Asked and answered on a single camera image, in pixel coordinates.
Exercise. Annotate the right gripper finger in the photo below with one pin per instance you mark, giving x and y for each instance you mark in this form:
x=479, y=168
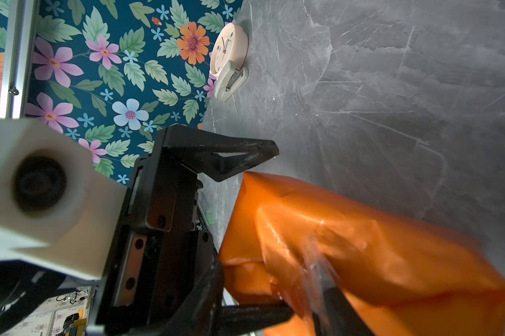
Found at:
x=332, y=313

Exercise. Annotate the yellow wrapping paper sheet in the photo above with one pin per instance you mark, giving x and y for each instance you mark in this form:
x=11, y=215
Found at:
x=401, y=275

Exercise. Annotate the round white analog clock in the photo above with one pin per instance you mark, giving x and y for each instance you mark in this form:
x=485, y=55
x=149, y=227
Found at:
x=227, y=61

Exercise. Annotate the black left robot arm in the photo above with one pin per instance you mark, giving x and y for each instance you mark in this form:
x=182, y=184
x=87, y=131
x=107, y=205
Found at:
x=17, y=302

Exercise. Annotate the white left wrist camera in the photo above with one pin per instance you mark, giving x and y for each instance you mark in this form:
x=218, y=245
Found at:
x=56, y=210

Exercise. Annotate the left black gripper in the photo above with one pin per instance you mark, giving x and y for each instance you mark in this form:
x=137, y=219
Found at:
x=162, y=277

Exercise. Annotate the aluminium frame strut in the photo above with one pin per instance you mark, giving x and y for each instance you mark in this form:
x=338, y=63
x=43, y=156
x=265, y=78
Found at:
x=21, y=34

